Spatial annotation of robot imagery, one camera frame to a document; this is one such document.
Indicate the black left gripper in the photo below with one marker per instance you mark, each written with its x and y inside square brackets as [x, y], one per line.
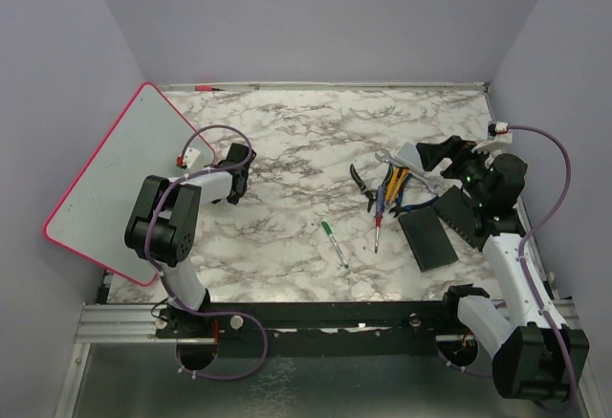
[214, 202]

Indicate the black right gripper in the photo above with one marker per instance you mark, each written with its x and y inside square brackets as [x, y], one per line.
[454, 147]

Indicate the green whiteboard marker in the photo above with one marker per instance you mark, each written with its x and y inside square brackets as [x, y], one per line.
[335, 244]

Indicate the pink framed whiteboard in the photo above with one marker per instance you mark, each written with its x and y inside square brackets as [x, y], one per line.
[91, 217]

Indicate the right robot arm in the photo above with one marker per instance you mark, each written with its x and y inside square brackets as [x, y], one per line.
[536, 355]

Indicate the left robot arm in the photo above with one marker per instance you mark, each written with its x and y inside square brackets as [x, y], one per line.
[162, 225]

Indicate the silver open-end wrench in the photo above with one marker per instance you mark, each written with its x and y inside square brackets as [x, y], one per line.
[433, 185]

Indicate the yellow black utility knife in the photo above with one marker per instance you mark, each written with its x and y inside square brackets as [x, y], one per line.
[398, 176]

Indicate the grey white router box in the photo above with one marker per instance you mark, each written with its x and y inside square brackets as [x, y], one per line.
[409, 155]

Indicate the black flat box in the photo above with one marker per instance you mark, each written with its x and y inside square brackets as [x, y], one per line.
[427, 239]

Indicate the blue transparent screwdriver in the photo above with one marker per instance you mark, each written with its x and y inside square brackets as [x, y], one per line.
[379, 210]

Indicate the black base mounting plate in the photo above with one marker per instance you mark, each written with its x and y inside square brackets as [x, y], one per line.
[322, 329]

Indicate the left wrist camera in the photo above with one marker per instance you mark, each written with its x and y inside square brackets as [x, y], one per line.
[192, 160]

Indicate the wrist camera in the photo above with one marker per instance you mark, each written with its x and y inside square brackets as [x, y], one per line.
[499, 136]
[192, 160]

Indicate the blue handled pliers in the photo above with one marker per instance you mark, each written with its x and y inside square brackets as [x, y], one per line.
[402, 205]

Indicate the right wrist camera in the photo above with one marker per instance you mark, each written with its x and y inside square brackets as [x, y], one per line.
[499, 136]

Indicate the red marker at wall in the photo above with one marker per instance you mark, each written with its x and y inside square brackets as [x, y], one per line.
[207, 88]

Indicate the black grey handled pliers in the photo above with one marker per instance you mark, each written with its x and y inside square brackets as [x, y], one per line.
[369, 193]

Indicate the aluminium frame rail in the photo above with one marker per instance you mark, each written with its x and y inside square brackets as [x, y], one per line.
[116, 324]

